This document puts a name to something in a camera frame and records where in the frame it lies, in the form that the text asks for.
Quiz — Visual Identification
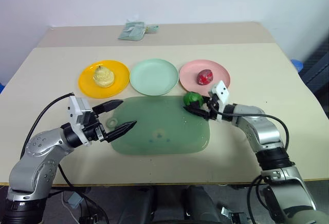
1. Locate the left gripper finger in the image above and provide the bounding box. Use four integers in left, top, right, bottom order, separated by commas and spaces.
92, 99, 124, 116
105, 120, 137, 143

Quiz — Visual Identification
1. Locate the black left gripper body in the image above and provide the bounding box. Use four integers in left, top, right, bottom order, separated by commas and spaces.
82, 110, 107, 143

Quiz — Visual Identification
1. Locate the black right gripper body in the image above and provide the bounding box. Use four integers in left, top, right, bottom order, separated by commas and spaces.
204, 95, 220, 121

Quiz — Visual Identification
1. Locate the green round fruit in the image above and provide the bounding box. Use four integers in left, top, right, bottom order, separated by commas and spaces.
182, 91, 205, 107

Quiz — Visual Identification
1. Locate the yellow plate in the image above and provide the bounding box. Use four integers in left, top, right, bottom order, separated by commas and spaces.
78, 59, 130, 99

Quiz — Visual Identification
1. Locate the pink plate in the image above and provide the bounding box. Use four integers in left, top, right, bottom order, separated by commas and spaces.
179, 60, 231, 93

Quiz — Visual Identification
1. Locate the light green plate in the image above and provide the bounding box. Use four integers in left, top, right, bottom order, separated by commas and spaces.
130, 58, 179, 97

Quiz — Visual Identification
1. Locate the red fruit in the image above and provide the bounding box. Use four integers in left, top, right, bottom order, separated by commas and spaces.
196, 69, 215, 85

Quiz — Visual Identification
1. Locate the yellow pear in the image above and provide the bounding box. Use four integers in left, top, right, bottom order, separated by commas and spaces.
92, 64, 115, 88

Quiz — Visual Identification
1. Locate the translucent green cutting board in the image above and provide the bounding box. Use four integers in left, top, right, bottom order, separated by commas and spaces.
105, 95, 211, 156

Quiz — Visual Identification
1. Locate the green plastic bag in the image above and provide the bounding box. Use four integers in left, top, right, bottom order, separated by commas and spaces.
117, 20, 159, 41

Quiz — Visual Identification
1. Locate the blue round object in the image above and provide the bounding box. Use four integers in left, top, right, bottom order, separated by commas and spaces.
290, 59, 305, 73

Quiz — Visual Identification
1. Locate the small black silver clamp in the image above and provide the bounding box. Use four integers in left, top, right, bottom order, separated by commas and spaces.
220, 205, 248, 224

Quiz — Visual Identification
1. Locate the black mesh chair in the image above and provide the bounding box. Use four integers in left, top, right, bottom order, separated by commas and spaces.
299, 38, 329, 121

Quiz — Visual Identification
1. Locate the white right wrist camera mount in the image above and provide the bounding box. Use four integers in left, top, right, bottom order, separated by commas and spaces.
209, 80, 231, 123

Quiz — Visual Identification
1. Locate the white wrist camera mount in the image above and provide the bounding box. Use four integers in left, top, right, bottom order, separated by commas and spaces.
209, 80, 231, 123
67, 95, 94, 147

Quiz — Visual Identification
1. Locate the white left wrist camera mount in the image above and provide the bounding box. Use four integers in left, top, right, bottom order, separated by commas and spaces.
67, 95, 94, 147

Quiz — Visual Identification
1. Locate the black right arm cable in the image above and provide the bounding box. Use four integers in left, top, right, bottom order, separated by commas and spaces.
212, 107, 290, 158

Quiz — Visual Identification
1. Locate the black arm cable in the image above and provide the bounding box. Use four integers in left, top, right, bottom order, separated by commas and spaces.
20, 93, 75, 158
212, 107, 290, 158

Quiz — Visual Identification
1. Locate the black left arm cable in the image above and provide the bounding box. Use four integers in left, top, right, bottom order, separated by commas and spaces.
20, 93, 75, 158

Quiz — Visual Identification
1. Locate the thin white cable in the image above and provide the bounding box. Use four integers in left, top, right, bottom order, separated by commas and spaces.
61, 190, 78, 222

